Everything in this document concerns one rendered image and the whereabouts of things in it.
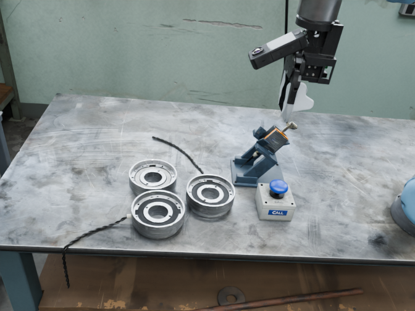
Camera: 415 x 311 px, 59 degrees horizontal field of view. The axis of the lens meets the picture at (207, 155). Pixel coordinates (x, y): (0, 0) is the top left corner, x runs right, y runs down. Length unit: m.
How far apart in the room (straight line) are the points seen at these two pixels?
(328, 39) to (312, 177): 0.36
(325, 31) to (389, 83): 2.00
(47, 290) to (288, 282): 0.60
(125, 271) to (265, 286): 0.36
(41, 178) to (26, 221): 0.13
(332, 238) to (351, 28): 1.82
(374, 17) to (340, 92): 0.49
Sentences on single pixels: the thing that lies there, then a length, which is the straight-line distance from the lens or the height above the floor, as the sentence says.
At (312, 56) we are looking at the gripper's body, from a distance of 0.76.
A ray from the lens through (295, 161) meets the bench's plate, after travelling 1.01.
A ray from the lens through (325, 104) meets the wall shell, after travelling 2.65.
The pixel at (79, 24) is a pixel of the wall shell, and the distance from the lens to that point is 2.38.
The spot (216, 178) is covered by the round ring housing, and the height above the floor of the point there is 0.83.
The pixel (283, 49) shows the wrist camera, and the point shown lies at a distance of 0.75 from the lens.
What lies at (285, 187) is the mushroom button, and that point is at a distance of 0.79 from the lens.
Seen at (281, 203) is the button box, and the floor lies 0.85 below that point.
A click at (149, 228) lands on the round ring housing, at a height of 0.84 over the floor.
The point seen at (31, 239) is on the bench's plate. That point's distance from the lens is 0.77.
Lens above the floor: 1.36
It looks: 35 degrees down
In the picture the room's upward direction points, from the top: 7 degrees clockwise
